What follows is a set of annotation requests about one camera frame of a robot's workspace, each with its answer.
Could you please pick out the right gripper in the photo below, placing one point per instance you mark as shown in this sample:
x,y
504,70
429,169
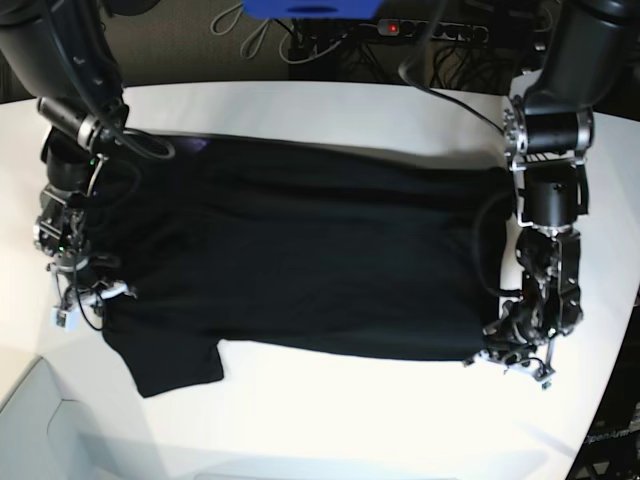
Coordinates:
x,y
78,285

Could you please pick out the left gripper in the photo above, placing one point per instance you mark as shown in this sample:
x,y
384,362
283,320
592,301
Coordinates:
x,y
523,338

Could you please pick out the black t-shirt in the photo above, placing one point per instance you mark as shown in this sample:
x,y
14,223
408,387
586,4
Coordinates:
x,y
300,247

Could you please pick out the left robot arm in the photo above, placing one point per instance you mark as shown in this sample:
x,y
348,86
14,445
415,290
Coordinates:
x,y
555,175

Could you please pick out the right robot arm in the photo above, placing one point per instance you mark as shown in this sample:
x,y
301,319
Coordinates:
x,y
58,51

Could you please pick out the blue box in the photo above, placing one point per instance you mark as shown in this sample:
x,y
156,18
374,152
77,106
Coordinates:
x,y
312,9

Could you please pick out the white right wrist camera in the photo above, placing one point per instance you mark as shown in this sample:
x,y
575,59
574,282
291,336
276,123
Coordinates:
x,y
66,319

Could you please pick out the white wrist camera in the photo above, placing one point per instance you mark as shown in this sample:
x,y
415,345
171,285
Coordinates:
x,y
545,381
66,319

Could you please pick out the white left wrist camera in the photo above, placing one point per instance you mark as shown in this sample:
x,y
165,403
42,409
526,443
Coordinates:
x,y
545,381

